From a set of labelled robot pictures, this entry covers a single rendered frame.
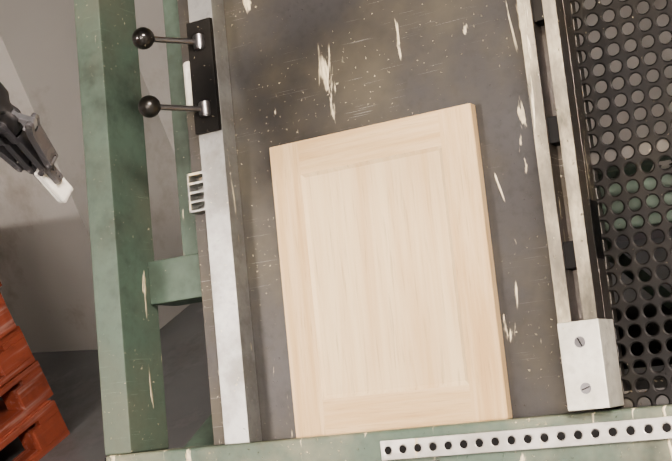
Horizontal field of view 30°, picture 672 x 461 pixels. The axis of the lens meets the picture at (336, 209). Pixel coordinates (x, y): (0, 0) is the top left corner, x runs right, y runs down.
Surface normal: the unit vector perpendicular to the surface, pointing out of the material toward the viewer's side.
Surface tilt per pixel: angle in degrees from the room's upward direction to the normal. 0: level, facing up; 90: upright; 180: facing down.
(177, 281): 60
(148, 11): 90
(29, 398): 90
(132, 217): 90
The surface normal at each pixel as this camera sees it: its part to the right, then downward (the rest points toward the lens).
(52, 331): -0.50, 0.44
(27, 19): 0.80, -0.10
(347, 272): -0.49, -0.09
